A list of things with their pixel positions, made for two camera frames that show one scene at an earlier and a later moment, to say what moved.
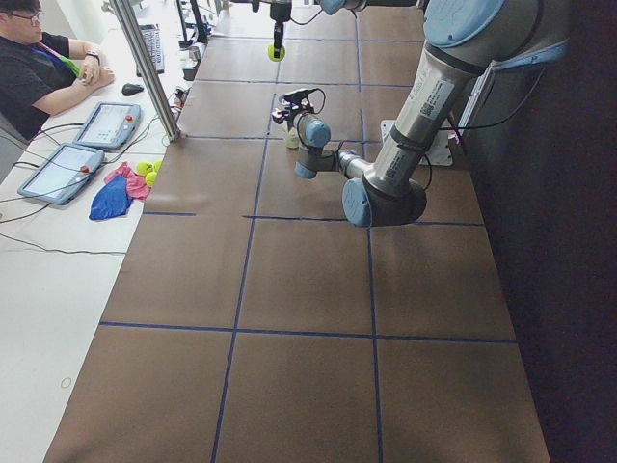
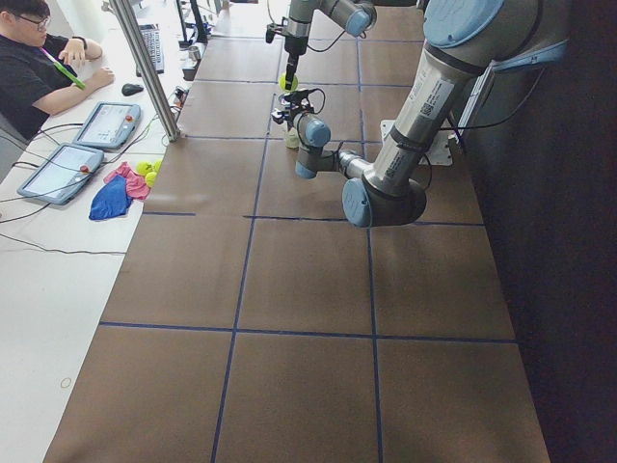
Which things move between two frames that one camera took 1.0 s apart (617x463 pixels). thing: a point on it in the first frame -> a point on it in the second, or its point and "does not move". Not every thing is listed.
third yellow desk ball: x=157 y=165 does not move
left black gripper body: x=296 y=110 does not move
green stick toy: x=70 y=66 -> x=68 y=75
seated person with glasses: x=33 y=80 does not move
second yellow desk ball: x=149 y=178 does not move
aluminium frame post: x=130 y=30 does not move
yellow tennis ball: x=271 y=53 -> x=281 y=82
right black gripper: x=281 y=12 -> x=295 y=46
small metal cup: x=195 y=53 does not move
